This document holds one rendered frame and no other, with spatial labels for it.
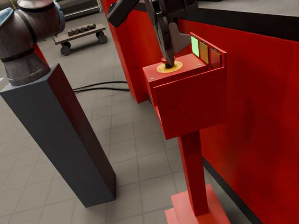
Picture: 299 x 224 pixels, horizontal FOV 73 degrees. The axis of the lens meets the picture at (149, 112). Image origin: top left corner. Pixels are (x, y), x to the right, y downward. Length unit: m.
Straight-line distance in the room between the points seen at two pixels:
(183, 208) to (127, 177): 0.47
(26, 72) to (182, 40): 0.59
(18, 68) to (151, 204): 0.88
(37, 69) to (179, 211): 0.83
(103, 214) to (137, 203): 0.19
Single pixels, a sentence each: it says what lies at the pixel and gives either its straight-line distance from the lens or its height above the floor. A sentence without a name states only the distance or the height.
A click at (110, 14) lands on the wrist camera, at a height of 0.96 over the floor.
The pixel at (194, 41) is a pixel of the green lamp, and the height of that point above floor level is 0.83.
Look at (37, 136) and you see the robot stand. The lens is 0.97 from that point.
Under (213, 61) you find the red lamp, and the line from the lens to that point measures 0.49.
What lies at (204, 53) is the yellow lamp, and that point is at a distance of 0.54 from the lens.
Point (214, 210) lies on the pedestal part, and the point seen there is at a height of 0.12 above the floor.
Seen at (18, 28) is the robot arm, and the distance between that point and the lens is 0.85.
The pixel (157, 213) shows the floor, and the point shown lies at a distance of 1.16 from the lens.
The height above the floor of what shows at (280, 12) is 0.88.
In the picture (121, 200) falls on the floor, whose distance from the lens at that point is 1.26.
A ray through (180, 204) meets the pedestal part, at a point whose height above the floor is 0.12.
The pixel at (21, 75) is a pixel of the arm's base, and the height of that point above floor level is 0.81.
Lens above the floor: 1.00
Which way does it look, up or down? 34 degrees down
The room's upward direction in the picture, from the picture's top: 15 degrees counter-clockwise
